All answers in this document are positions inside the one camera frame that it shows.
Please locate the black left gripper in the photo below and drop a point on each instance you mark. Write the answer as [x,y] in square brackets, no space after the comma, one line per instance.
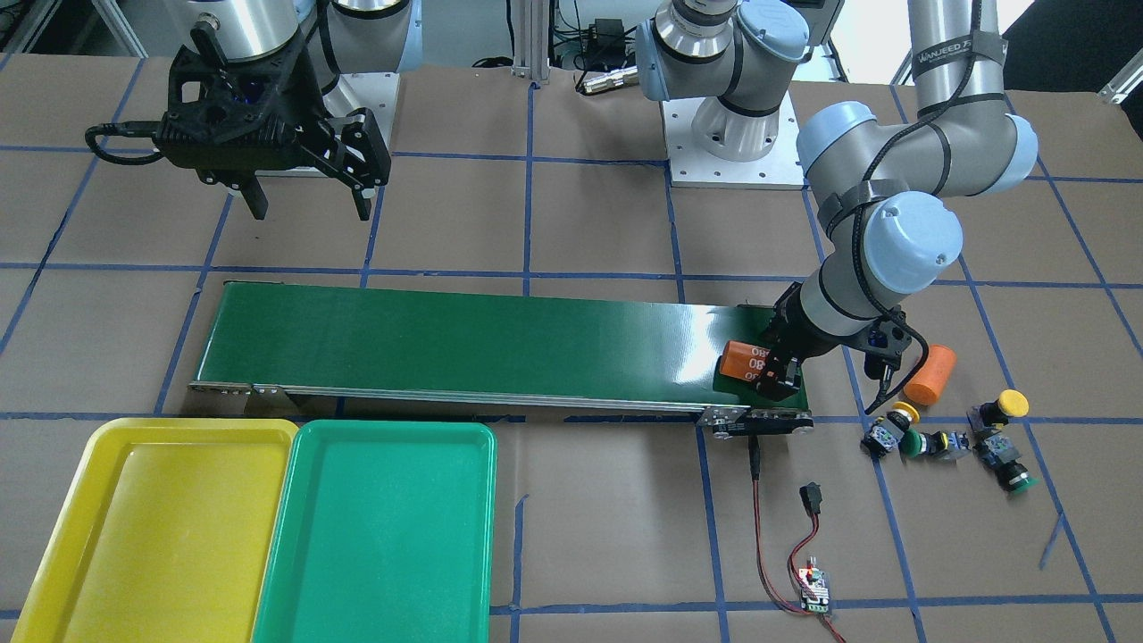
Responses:
[789,335]

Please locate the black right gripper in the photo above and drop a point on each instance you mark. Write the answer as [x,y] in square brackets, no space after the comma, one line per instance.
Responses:
[299,96]

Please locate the orange cylinder with white text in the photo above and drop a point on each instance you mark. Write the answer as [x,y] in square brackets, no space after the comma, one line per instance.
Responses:
[743,362]

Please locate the plain orange cylinder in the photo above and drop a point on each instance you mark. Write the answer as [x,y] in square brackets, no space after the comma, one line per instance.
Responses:
[926,387]

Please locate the yellow push button switch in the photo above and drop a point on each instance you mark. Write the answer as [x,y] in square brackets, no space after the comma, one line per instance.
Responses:
[1009,404]

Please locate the green push button switch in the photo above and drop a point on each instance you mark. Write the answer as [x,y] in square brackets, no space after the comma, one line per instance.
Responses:
[1000,455]

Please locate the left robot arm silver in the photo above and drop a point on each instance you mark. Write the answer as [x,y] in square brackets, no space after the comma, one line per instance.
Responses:
[879,189]

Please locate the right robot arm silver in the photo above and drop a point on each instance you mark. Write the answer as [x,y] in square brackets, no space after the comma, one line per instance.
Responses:
[347,40]

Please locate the green conveyor belt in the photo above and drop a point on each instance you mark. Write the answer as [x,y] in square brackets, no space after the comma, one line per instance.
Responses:
[495,350]

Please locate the small green controller board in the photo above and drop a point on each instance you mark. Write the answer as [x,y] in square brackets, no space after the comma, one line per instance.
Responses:
[814,588]

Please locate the green plastic tray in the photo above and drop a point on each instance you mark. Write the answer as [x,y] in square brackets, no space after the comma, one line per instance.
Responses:
[383,535]

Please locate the yellow plastic tray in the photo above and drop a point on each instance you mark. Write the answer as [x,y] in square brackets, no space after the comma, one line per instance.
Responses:
[164,534]

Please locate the black inline rocker switch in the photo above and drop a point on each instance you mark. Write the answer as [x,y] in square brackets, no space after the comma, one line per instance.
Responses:
[811,498]

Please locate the aluminium frame post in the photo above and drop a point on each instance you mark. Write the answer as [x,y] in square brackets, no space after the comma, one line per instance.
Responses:
[530,36]

